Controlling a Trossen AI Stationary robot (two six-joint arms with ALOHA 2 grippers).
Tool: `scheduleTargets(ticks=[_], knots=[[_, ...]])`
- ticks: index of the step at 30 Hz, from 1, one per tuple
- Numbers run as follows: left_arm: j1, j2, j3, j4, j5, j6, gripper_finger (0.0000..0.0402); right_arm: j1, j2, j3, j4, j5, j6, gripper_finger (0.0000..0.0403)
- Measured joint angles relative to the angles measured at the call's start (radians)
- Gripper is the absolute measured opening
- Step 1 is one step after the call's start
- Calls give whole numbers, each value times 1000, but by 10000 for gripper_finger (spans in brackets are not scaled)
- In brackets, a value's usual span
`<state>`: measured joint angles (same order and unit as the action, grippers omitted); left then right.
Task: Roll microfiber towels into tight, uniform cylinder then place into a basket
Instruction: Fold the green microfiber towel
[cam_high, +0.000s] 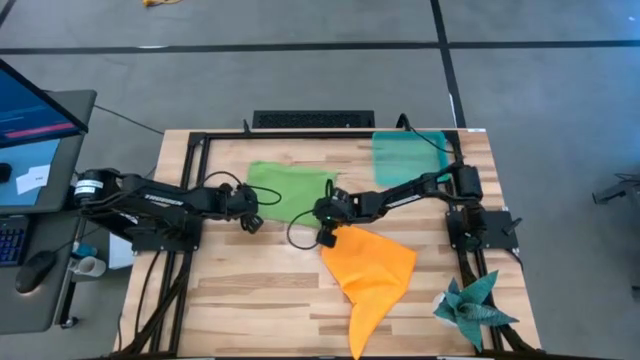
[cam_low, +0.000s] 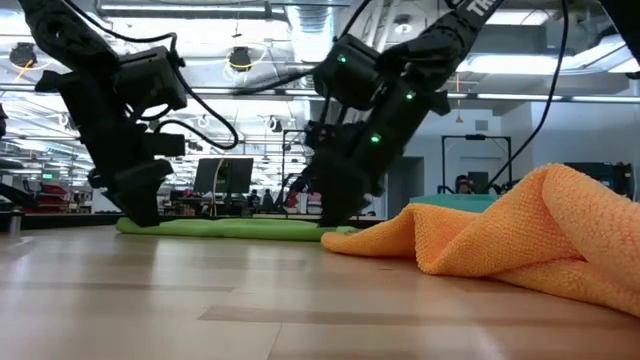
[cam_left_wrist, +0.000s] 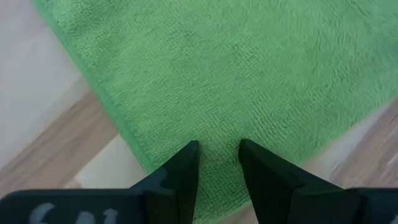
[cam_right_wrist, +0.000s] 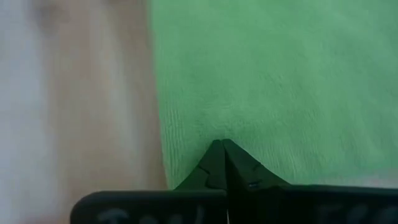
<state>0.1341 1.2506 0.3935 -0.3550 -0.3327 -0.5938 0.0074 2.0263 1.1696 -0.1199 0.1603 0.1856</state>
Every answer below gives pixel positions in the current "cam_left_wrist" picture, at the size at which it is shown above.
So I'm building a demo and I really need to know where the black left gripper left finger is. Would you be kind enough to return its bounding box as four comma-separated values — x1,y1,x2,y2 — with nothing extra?
0,139,200,224

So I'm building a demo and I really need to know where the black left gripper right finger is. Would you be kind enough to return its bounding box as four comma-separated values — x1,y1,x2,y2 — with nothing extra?
238,138,398,224

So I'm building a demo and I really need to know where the green microfiber towel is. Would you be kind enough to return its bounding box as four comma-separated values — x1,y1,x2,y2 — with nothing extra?
30,0,398,224

